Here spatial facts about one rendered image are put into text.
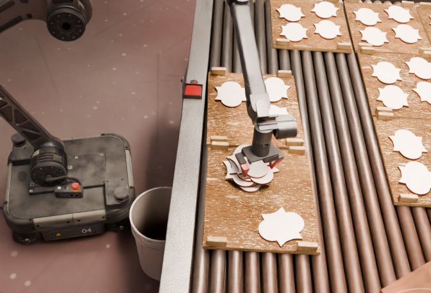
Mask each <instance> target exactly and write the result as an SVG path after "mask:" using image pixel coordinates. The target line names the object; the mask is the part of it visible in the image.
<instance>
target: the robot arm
mask: <svg viewBox="0 0 431 293"><path fill-rule="evenodd" d="M227 3H228V6H229V7H230V14H231V17H232V19H233V25H234V29H235V36H236V39H237V46H238V50H239V57H240V61H241V67H242V74H243V78H244V89H245V95H246V108H247V112H248V115H249V117H250V118H251V120H252V124H253V125H254V131H253V141H252V145H250V146H246V147H243V148H242V149H241V152H240V153H236V154H235V157H236V159H237V161H238V163H239V165H240V167H241V171H242V175H243V176H244V178H245V177H246V175H247V174H248V172H249V166H248V165H247V161H246V160H245V158H244V157H246V158H247V159H248V163H249V164H250V165H251V163H253V162H257V161H260V160H262V161H263V162H264V163H269V167H270V168H271V169H273V168H274V167H275V166H276V165H277V164H278V163H280V162H281V161H282V160H283V159H284V155H283V153H282V152H281V151H280V149H279V148H278V147H276V145H275V144H273V143H272V142H271V139H272V135H274V137H275V138H276V139H277V140H279V139H285V138H294V137H296V136H297V133H298V129H297V124H296V121H295V120H294V116H293V115H292V114H284V115H279V114H274V115H270V114H269V110H270V107H271V104H270V100H269V94H268V93H267V89H266V84H265V83H264V79H263V75H262V69H261V66H260V60H259V56H258V49H257V43H256V40H255V34H254V29H253V23H252V20H251V8H250V3H249V0H227ZM273 161H274V163H273V164H272V162H273Z"/></svg>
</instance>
